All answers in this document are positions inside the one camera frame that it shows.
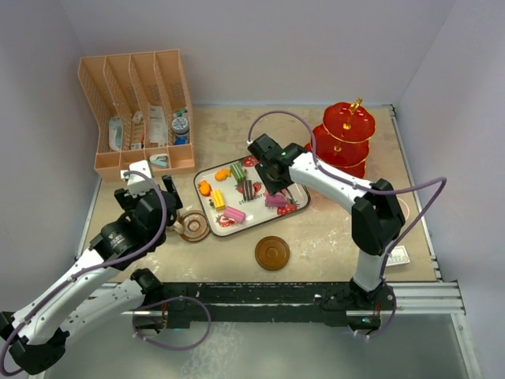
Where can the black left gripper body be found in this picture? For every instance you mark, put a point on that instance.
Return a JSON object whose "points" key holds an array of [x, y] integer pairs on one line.
{"points": [[127, 200]]}

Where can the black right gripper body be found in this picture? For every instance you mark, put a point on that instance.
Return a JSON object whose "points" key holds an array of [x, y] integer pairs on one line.
{"points": [[273, 185]]}

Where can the metal serving tongs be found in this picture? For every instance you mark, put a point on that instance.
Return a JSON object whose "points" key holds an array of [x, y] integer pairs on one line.
{"points": [[289, 197]]}

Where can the brown toy cake slice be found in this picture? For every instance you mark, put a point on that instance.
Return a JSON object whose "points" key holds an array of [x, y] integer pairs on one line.
{"points": [[248, 190]]}

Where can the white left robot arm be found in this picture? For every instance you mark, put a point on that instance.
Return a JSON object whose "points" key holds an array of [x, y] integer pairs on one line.
{"points": [[36, 335]]}

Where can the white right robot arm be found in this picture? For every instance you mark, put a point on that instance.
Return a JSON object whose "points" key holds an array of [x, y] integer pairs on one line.
{"points": [[375, 214]]}

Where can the orange fish cake left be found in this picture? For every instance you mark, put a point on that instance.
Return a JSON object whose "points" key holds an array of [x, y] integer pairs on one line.
{"points": [[204, 188]]}

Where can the orange fish cake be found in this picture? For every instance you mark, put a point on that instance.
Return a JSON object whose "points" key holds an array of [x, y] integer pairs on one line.
{"points": [[222, 174], [204, 188]]}

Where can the beige ceramic mug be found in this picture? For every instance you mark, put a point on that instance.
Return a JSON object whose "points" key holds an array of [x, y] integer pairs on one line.
{"points": [[178, 227]]}

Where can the green toy cake slice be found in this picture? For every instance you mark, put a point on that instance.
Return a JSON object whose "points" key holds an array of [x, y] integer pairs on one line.
{"points": [[238, 172]]}

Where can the white strawberry tray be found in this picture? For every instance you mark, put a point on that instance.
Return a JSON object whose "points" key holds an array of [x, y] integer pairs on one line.
{"points": [[234, 198]]}

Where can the brown coaster by mug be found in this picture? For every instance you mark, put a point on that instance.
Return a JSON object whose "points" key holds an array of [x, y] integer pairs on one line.
{"points": [[195, 225]]}

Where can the yellow toy cake slice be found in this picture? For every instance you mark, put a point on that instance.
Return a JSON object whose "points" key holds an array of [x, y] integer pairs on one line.
{"points": [[218, 200]]}

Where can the orange fish cake upper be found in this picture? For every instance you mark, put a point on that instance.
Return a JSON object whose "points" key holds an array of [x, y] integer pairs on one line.
{"points": [[222, 174]]}

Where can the white sachet packet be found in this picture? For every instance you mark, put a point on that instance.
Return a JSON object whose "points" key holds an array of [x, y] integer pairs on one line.
{"points": [[157, 126]]}

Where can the pink toy cake slice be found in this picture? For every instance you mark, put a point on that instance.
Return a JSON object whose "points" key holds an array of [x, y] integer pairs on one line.
{"points": [[235, 214]]}

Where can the small boxed packets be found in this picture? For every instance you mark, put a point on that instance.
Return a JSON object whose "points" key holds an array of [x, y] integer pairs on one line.
{"points": [[137, 131]]}

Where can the blue white round tin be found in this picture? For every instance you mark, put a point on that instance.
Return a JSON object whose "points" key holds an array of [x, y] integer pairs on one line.
{"points": [[180, 125]]}

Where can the red three-tier stand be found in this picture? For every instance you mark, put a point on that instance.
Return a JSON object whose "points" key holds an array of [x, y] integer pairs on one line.
{"points": [[342, 138]]}

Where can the blue white pouch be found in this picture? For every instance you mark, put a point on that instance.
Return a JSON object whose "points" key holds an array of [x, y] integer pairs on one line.
{"points": [[115, 133]]}

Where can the brown coaster centre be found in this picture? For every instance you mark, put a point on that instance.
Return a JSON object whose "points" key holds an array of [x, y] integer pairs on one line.
{"points": [[272, 253]]}

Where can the pink desk organizer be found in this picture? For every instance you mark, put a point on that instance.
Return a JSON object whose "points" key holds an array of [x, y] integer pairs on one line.
{"points": [[143, 109]]}

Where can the clear plastic cup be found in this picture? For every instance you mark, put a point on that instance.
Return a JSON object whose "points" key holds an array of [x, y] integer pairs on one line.
{"points": [[405, 208]]}

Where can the white red card box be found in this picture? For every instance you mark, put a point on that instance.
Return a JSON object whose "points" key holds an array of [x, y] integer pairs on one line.
{"points": [[398, 256]]}

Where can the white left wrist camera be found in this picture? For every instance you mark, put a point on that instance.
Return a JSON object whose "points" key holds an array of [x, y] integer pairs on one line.
{"points": [[137, 178]]}

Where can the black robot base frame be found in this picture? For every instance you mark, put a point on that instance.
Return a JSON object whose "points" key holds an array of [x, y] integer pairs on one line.
{"points": [[334, 304]]}

